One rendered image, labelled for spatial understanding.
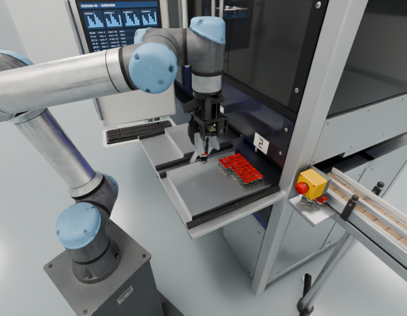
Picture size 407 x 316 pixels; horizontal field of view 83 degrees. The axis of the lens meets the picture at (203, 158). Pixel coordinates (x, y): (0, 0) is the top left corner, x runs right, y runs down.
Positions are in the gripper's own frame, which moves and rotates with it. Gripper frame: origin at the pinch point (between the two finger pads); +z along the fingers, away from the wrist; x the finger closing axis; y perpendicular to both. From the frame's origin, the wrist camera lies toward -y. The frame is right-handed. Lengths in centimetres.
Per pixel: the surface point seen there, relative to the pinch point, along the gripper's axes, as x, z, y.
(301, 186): 27.4, 12.1, 17.5
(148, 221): -11, 113, -74
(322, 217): 35.6, 25.2, 24.0
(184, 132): 14, 25, -51
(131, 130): -10, 31, -76
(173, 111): 22, 29, -87
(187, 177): 1.4, 25.1, -17.0
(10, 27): -122, 28, -544
